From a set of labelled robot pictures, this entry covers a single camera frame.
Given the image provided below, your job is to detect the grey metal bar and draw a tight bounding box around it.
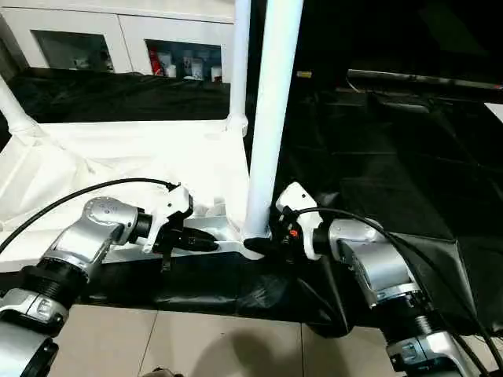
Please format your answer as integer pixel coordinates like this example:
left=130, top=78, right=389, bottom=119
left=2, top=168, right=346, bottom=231
left=347, top=69, right=503, bottom=93

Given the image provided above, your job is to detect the black case with yellow label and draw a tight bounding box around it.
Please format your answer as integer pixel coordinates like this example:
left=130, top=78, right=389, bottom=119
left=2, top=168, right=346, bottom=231
left=247, top=0, right=351, bottom=93

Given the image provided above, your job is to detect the black table mat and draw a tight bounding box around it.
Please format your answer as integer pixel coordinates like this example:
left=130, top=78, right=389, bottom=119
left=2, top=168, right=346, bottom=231
left=0, top=66, right=503, bottom=339

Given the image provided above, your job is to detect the white plastic table leg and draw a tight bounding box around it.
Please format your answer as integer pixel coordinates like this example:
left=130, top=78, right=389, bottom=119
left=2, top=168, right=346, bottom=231
left=0, top=74, right=39, bottom=134
left=242, top=0, right=306, bottom=247
left=226, top=0, right=252, bottom=137

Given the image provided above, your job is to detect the white flat board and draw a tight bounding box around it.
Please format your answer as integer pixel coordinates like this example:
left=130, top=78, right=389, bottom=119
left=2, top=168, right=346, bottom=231
left=485, top=102, right=503, bottom=126

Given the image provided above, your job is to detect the white plastic table top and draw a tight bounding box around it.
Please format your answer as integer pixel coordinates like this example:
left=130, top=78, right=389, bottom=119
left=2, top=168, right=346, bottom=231
left=0, top=116, right=272, bottom=272

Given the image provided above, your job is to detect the white sideboard cabinet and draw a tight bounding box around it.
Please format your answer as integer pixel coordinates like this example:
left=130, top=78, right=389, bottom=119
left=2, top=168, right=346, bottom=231
left=0, top=0, right=237, bottom=84

